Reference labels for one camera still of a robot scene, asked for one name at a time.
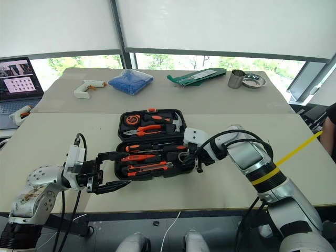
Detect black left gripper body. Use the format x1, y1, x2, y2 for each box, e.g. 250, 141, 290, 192
76, 156, 104, 194

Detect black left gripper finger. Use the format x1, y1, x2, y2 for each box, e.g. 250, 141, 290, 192
93, 180, 132, 195
97, 151, 131, 164

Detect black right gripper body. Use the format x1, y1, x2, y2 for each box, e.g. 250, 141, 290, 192
187, 142, 205, 174

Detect grey tape roll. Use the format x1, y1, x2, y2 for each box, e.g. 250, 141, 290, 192
176, 151, 190, 165

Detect black orange handled screwdriver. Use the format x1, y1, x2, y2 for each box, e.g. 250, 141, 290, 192
125, 142, 177, 154
136, 145, 188, 154

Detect orange tester screwdriver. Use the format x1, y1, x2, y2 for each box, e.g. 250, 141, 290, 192
121, 154, 158, 162

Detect black orange utility knife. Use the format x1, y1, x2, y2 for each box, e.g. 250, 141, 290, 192
125, 161, 174, 178

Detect black tool case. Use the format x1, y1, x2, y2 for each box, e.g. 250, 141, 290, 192
114, 108, 197, 182

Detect orange black tape measure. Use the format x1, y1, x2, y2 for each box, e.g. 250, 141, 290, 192
124, 114, 141, 125

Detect grey rounded shape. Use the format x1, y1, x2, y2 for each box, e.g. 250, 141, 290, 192
115, 232, 152, 252
183, 230, 211, 252

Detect blue bag of pellets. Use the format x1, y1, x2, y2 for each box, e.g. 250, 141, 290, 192
108, 69, 155, 96

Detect green flat package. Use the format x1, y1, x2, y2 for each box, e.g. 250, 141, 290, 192
166, 68, 227, 87

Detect stainless steel cup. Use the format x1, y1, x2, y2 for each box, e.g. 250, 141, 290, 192
227, 69, 247, 89

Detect stainless steel round dish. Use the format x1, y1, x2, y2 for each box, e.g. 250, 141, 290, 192
241, 73, 267, 89

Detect grey open laptop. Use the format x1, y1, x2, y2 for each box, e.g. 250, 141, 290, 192
0, 56, 45, 130

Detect black office chair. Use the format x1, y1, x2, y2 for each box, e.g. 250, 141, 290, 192
296, 103, 329, 132

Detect grey tilted window sash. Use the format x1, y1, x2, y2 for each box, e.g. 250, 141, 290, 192
286, 54, 336, 104

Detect wide white roller blind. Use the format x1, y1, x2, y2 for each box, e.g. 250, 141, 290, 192
115, 0, 336, 63

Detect narrow white roller blind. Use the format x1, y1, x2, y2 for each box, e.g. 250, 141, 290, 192
0, 0, 124, 59

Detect bystander in black shirt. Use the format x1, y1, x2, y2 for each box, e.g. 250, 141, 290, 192
319, 101, 336, 158

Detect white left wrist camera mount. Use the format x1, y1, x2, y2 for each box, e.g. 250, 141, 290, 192
64, 144, 87, 175

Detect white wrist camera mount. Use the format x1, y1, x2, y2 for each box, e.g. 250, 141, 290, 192
183, 127, 216, 166
64, 144, 87, 175

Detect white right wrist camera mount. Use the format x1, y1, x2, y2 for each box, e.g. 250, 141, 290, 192
183, 127, 216, 166

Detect thin white floor wire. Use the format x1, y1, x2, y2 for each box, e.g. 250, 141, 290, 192
34, 213, 89, 250

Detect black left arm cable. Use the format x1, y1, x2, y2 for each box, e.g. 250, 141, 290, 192
51, 133, 88, 252

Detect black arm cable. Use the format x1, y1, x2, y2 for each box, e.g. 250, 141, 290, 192
51, 133, 88, 252
195, 130, 275, 171

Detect orange handled pliers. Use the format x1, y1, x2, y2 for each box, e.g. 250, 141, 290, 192
123, 124, 163, 137

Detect claw hammer black orange handle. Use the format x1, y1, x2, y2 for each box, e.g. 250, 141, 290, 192
143, 111, 184, 133

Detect thick white floor cable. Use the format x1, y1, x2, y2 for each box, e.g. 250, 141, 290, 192
160, 211, 182, 252

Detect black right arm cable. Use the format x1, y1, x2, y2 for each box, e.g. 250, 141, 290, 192
195, 130, 275, 171

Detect dark window frame post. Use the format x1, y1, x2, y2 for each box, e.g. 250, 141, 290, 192
109, 0, 137, 70

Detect yellow strap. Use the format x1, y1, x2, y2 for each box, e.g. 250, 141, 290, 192
250, 131, 323, 186

